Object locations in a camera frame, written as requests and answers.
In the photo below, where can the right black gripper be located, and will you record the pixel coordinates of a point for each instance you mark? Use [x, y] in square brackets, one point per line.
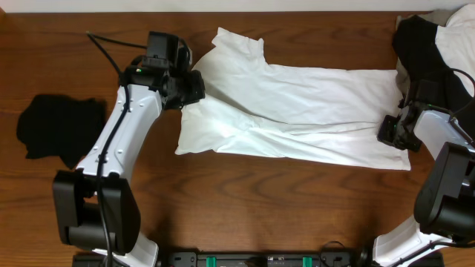
[384, 134]

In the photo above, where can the folded black garment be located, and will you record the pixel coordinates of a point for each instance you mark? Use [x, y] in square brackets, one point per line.
[59, 125]

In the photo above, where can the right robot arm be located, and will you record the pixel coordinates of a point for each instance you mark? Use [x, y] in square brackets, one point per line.
[443, 214]

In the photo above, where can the white printed garment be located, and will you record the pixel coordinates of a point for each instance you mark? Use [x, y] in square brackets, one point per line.
[455, 41]

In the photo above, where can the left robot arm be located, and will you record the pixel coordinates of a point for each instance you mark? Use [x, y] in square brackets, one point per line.
[95, 207]

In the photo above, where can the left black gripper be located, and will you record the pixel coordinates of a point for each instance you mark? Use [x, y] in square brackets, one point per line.
[194, 87]

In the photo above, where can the white t-shirt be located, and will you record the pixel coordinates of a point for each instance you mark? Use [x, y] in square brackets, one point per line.
[317, 114]

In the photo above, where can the black garment in pile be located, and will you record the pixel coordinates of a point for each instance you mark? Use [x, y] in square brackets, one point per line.
[458, 104]

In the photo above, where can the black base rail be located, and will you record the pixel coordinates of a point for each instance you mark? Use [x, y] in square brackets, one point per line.
[332, 256]

